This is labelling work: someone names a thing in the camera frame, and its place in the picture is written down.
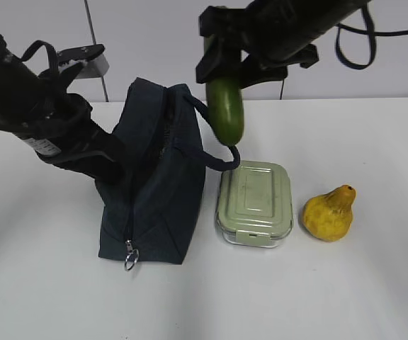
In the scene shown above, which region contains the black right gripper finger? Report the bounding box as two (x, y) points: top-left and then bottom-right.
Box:
(195, 35), (242, 84)
(239, 55), (288, 89)

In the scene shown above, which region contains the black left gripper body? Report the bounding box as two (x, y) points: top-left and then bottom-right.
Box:
(12, 70), (93, 172)

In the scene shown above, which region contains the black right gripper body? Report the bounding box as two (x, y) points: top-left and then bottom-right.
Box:
(199, 1), (318, 69)

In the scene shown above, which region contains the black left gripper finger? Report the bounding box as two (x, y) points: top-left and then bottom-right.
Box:
(83, 122), (124, 184)

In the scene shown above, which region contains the green cucumber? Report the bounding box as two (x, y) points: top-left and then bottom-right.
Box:
(203, 34), (244, 147)

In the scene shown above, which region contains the dark blue lunch bag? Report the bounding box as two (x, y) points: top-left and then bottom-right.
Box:
(96, 78), (240, 271)

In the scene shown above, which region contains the green lid glass container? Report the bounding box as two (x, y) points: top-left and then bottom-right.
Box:
(215, 160), (294, 249)

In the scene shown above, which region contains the yellow pear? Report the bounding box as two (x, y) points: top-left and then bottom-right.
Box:
(300, 184), (356, 242)

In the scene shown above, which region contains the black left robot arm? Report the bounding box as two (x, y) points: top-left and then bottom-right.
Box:
(0, 34), (124, 183)

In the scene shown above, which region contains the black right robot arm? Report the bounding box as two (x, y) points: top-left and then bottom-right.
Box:
(195, 1), (367, 89)

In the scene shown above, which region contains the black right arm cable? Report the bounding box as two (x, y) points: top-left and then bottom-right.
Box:
(334, 0), (408, 70)

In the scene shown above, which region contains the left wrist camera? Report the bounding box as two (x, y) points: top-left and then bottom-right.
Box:
(57, 44), (110, 79)

